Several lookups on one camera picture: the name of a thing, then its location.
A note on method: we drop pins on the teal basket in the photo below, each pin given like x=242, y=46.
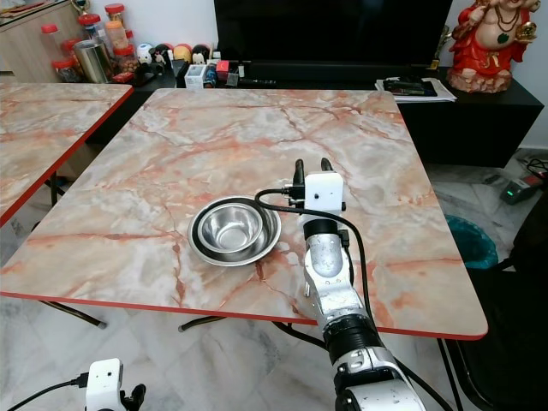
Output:
x=475, y=244

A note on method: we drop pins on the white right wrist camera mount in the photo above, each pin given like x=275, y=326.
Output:
x=324, y=192

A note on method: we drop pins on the white figurine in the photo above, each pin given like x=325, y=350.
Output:
x=144, y=54

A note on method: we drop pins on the clear jar with red lid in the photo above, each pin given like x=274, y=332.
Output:
x=51, y=43
x=125, y=62
x=89, y=28
x=65, y=71

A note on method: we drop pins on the black chair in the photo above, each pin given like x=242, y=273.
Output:
x=514, y=342

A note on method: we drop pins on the small red box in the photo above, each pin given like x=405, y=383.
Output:
x=223, y=69

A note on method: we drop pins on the black television console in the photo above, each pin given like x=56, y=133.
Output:
x=471, y=128

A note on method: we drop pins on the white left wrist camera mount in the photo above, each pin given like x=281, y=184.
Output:
x=103, y=384

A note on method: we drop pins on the marble table with red edge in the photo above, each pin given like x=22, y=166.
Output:
x=223, y=145
x=43, y=128

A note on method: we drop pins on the small white box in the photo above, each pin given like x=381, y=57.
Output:
x=195, y=76

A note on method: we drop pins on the black remote control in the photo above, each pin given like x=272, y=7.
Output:
x=257, y=81

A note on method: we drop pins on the small steel bowl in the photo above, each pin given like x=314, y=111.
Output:
x=229, y=227

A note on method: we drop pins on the large steel bowl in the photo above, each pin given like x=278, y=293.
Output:
x=265, y=240

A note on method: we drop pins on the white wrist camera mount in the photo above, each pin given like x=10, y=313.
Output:
x=103, y=384
x=324, y=192

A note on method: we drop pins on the black television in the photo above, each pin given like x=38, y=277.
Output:
x=334, y=32

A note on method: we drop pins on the floor device with green light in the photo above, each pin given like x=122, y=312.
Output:
x=522, y=190

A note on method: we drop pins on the light wooden cabinet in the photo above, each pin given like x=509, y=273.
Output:
x=26, y=47

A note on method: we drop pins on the steel tumbler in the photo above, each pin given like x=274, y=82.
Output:
x=92, y=62

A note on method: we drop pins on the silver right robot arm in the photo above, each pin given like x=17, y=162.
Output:
x=325, y=257

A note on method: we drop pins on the black figurine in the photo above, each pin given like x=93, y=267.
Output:
x=162, y=55

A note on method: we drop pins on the yellow figurine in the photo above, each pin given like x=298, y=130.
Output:
x=181, y=53

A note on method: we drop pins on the red robed deity statue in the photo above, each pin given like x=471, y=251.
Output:
x=490, y=50

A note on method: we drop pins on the stack of papers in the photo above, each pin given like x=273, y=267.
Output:
x=415, y=89

